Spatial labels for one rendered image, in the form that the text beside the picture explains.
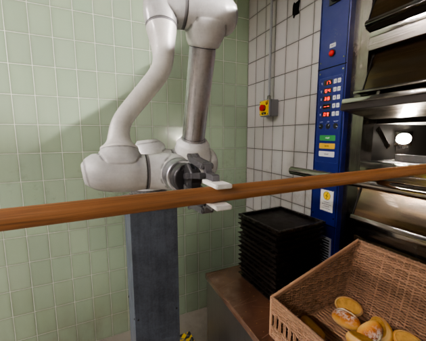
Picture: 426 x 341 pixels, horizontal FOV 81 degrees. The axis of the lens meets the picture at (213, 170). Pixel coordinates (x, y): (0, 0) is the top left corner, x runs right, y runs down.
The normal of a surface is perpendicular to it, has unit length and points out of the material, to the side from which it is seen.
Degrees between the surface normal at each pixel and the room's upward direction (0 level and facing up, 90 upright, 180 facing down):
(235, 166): 90
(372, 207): 70
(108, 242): 90
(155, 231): 90
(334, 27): 90
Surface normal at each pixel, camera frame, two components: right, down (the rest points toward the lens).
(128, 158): 0.43, -0.32
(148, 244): 0.44, 0.12
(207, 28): 0.20, 0.61
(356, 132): -0.91, 0.06
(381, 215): -0.85, -0.29
